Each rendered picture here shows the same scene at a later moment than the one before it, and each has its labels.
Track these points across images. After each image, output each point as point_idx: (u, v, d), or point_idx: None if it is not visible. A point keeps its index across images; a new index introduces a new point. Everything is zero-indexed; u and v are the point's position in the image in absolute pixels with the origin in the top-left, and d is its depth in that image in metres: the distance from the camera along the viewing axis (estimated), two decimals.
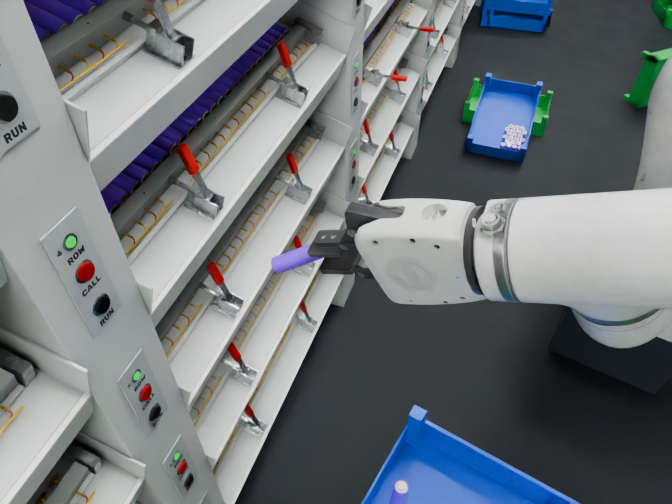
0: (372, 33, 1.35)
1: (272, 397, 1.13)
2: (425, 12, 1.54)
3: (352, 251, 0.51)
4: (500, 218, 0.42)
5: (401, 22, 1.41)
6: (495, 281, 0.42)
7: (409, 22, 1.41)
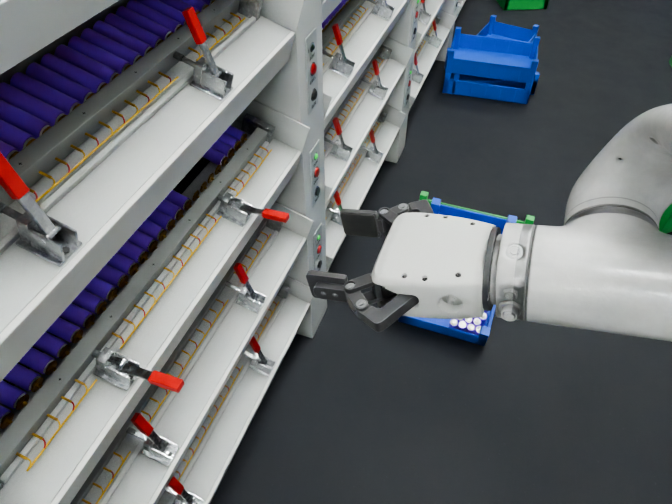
0: (152, 239, 0.67)
1: None
2: (295, 156, 0.86)
3: None
4: (516, 306, 0.46)
5: None
6: None
7: (241, 200, 0.73)
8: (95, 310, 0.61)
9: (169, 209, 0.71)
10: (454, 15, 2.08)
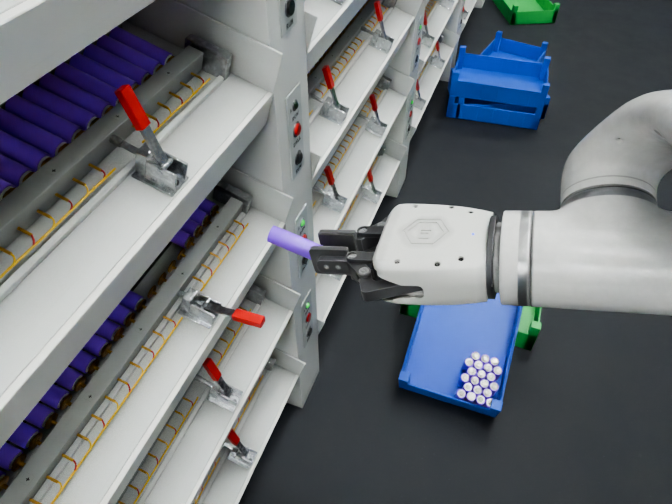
0: (91, 359, 0.54)
1: None
2: None
3: (369, 232, 0.54)
4: None
5: None
6: (520, 214, 0.47)
7: (207, 299, 0.60)
8: (10, 467, 0.47)
9: (116, 314, 0.57)
10: (458, 33, 1.95)
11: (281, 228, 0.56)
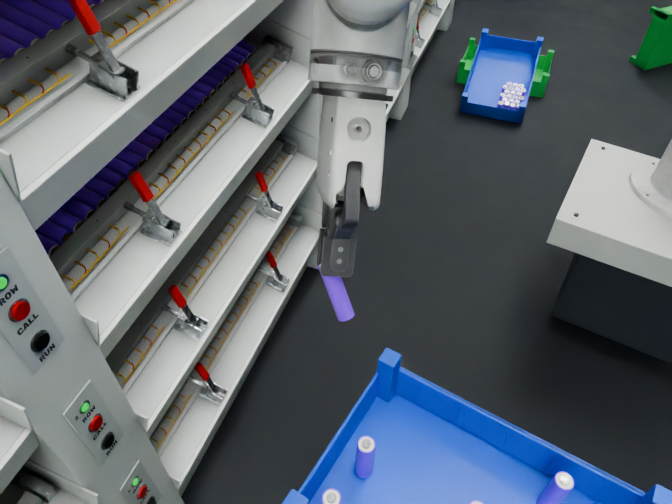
0: None
1: (234, 361, 0.99)
2: None
3: None
4: (366, 64, 0.46)
5: None
6: (401, 73, 0.50)
7: None
8: None
9: None
10: None
11: None
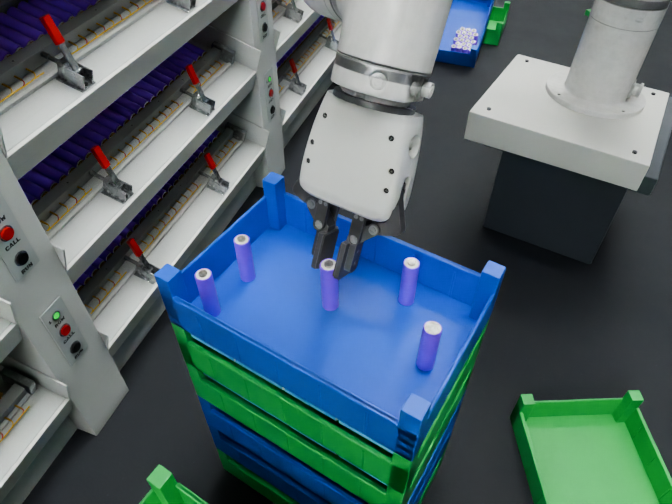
0: None
1: (171, 248, 1.06)
2: None
3: None
4: (423, 83, 0.46)
5: None
6: None
7: None
8: None
9: None
10: None
11: None
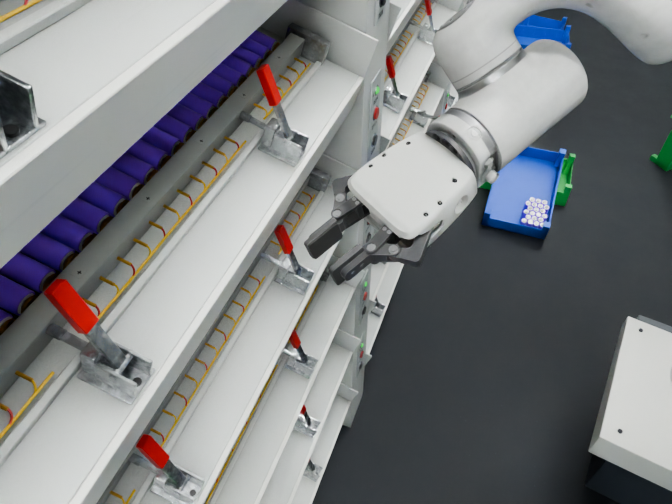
0: None
1: None
2: (442, 91, 1.38)
3: None
4: (493, 168, 0.56)
5: (416, 111, 1.25)
6: None
7: (425, 111, 1.25)
8: None
9: None
10: None
11: None
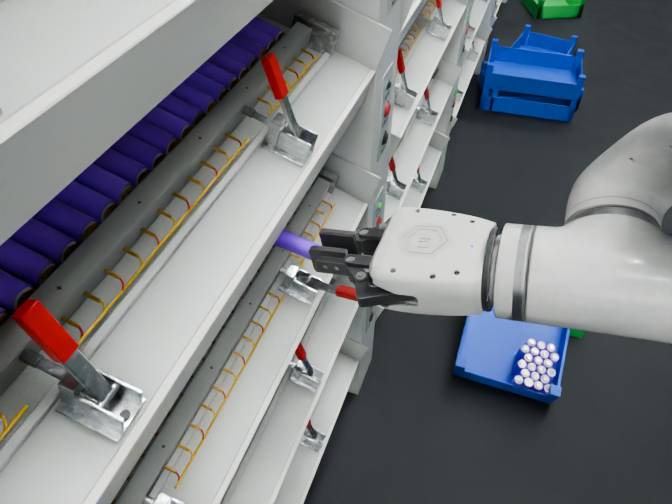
0: None
1: None
2: (361, 210, 0.73)
3: (370, 234, 0.54)
4: None
5: None
6: (520, 229, 0.46)
7: (310, 275, 0.60)
8: None
9: None
10: (490, 26, 1.95)
11: None
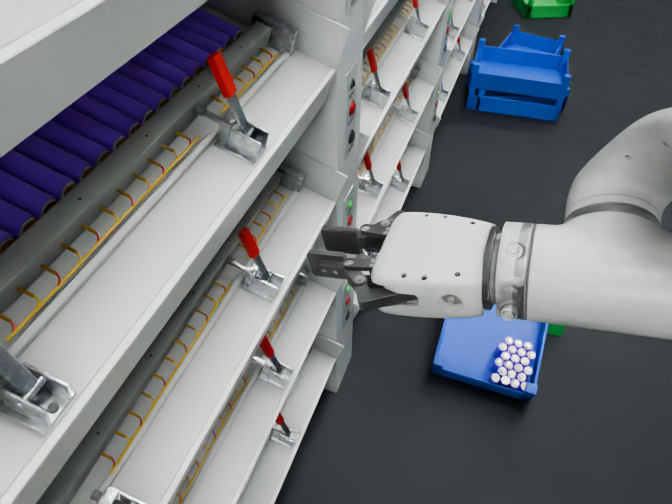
0: None
1: None
2: (329, 208, 0.74)
3: None
4: (515, 306, 0.45)
5: (240, 266, 0.62)
6: None
7: None
8: None
9: None
10: (477, 26, 1.96)
11: None
